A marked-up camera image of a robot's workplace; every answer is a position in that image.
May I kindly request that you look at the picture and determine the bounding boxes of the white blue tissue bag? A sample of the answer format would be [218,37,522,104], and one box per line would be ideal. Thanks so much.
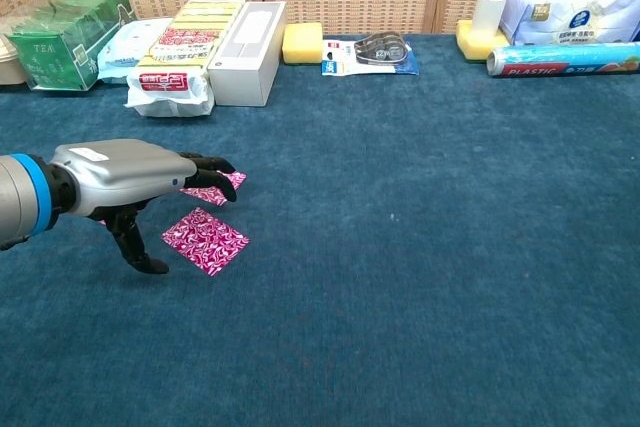
[499,0,640,47]

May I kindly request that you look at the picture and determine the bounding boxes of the white roll cardboard core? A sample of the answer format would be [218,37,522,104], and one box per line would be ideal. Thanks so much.
[471,0,509,39]

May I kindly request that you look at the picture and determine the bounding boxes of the blue plastic wrap roll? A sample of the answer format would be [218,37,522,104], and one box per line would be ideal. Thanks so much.
[486,41,640,78]

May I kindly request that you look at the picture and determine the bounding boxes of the long white cardboard box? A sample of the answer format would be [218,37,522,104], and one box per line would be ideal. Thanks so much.
[207,0,288,108]

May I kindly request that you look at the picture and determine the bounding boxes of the clear box green tea bags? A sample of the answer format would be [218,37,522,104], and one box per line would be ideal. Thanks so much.
[4,0,137,92]

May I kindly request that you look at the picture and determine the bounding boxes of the correction tape blister pack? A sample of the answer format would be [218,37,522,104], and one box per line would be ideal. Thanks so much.
[321,31,420,77]

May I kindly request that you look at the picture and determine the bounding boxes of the teal carpet table mat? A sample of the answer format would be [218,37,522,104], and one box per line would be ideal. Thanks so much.
[0,32,640,427]

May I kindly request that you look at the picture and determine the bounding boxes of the yellow sponge multipack red label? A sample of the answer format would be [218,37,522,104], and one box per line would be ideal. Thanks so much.
[124,0,246,118]

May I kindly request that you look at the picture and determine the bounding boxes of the beige lidded food container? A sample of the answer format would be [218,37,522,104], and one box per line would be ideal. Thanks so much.
[0,16,29,86]

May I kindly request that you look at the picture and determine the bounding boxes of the light blue wet wipes pack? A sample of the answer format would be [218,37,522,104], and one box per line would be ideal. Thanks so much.
[97,17,174,84]

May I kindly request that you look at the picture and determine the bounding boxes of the yellow sponge block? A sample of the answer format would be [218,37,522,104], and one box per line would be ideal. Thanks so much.
[455,19,511,64]
[281,21,325,67]

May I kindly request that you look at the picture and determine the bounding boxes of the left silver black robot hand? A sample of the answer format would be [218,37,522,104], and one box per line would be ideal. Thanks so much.
[49,139,239,276]

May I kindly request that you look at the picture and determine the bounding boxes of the pink white patterned square card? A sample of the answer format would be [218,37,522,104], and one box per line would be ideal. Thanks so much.
[161,206,250,277]
[182,170,248,207]

